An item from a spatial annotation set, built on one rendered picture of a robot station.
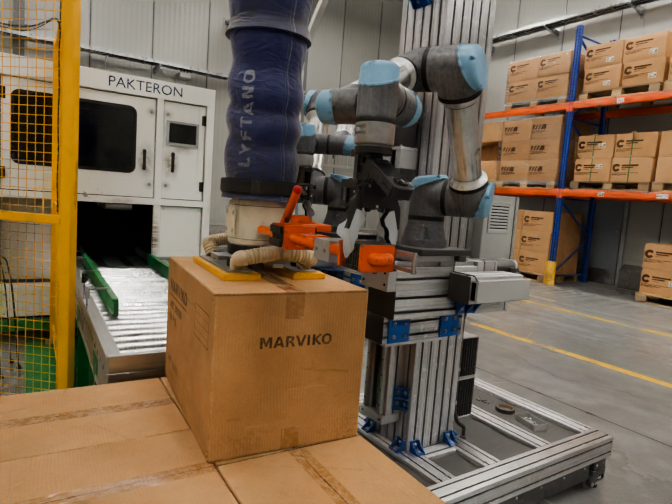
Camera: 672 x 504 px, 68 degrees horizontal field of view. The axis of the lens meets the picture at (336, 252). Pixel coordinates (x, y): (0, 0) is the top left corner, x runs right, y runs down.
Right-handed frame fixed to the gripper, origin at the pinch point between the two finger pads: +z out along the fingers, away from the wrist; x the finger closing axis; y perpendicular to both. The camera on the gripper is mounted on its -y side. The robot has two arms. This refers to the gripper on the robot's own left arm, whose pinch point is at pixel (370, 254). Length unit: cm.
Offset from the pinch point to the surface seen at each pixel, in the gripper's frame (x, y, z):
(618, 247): -808, 444, 40
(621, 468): -184, 48, 107
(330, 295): -7.6, 28.1, 14.1
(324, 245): 3.5, 12.3, -0.1
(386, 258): 0.3, -5.7, 0.0
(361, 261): 4.5, -4.0, 0.9
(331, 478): -3, 13, 53
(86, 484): 46, 30, 53
